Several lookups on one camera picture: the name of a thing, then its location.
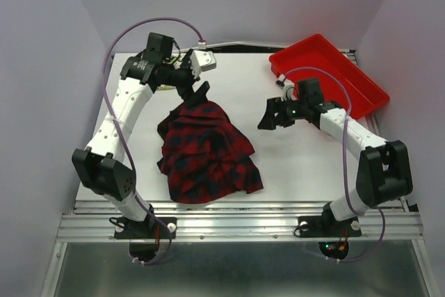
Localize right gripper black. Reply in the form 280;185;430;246
256;95;307;130

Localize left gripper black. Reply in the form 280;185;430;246
161;49;209;107

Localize lemon print skirt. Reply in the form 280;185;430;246
156;57;179;91

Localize red black plaid skirt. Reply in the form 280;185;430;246
157;99;264;204

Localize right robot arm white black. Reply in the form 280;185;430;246
257;78;413;238

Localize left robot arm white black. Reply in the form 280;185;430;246
72;33;216;239

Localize red plastic tray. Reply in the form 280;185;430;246
269;34;390;120

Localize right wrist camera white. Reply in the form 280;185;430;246
275;74;295;101

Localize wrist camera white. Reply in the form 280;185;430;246
275;74;295;101
190;50;217;78

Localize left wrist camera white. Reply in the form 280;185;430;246
190;50;217;78

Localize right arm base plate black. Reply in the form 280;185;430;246
293;216;362;239

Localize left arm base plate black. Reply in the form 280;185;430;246
108;216;176;240

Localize aluminium frame rails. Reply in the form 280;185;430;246
41;51;434;297

